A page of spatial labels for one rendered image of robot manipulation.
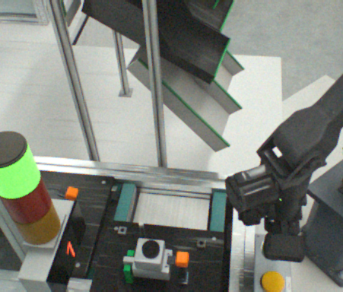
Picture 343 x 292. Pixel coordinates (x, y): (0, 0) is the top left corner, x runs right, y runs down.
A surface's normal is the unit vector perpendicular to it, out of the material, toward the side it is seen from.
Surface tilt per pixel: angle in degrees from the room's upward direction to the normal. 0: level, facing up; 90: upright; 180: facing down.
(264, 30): 0
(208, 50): 25
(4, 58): 0
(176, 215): 0
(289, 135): 42
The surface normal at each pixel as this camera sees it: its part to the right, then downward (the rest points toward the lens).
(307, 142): -0.65, -0.29
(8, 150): -0.04, -0.66
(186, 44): 0.37, -0.51
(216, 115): 0.65, -0.32
